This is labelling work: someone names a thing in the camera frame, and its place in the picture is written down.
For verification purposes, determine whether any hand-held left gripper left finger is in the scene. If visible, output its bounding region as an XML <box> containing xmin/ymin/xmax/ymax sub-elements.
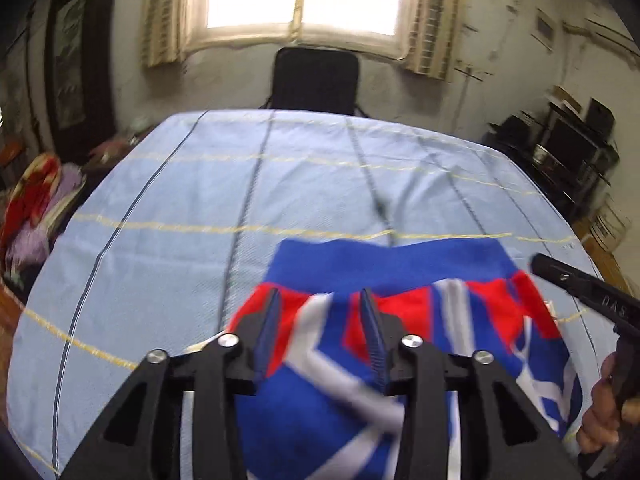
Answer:
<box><xmin>60</xmin><ymin>287</ymin><xmax>283</xmax><ymax>480</ymax></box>

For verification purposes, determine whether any dark hanging wall scroll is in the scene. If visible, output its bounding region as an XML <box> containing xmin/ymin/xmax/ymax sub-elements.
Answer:
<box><xmin>46</xmin><ymin>0</ymin><xmax>119</xmax><ymax>132</ymax></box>

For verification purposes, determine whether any black shelf with electronics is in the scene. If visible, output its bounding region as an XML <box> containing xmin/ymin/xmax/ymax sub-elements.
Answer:
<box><xmin>482</xmin><ymin>97</ymin><xmax>622</xmax><ymax>222</ymax></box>

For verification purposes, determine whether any red patterned blanket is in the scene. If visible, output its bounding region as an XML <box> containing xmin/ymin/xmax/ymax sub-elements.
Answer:
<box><xmin>0</xmin><ymin>155</ymin><xmax>64</xmax><ymax>262</ymax></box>

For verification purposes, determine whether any blue patterned knit sweater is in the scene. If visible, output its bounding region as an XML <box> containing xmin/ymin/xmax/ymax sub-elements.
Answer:
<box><xmin>227</xmin><ymin>239</ymin><xmax>584</xmax><ymax>480</ymax></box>

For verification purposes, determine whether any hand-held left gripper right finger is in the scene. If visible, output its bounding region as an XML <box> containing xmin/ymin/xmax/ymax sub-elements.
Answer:
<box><xmin>360</xmin><ymin>287</ymin><xmax>583</xmax><ymax>480</ymax></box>

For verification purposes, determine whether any dark wooden side table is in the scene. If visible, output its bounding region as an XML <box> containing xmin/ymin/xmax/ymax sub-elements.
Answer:
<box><xmin>85</xmin><ymin>129</ymin><xmax>147</xmax><ymax>163</ymax></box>

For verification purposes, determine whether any cream checked curtain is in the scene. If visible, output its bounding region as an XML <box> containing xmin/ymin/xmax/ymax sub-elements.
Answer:
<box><xmin>141</xmin><ymin>0</ymin><xmax>211</xmax><ymax>69</ymax></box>
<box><xmin>402</xmin><ymin>0</ymin><xmax>464</xmax><ymax>82</ymax></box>

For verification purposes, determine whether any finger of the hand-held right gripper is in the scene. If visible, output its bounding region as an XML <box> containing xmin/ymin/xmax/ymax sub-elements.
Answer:
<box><xmin>530</xmin><ymin>253</ymin><xmax>640</xmax><ymax>328</ymax></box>

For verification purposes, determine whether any framed wall picture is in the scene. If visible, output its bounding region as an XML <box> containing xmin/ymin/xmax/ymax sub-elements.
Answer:
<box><xmin>534</xmin><ymin>8</ymin><xmax>557</xmax><ymax>54</ymax></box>

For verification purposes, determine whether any black chair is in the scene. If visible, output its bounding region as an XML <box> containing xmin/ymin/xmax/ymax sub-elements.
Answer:
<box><xmin>258</xmin><ymin>46</ymin><xmax>372</xmax><ymax>119</ymax></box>

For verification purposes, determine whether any light blue striped bed sheet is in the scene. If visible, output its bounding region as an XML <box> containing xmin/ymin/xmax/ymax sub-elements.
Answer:
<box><xmin>7</xmin><ymin>109</ymin><xmax>608</xmax><ymax>480</ymax></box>

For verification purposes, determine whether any purple cloth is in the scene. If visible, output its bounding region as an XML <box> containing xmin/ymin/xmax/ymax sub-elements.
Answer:
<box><xmin>5</xmin><ymin>167</ymin><xmax>90</xmax><ymax>283</ymax></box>

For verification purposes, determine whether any person's right hand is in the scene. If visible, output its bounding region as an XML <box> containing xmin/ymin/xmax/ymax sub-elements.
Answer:
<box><xmin>576</xmin><ymin>352</ymin><xmax>624</xmax><ymax>454</ymax></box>

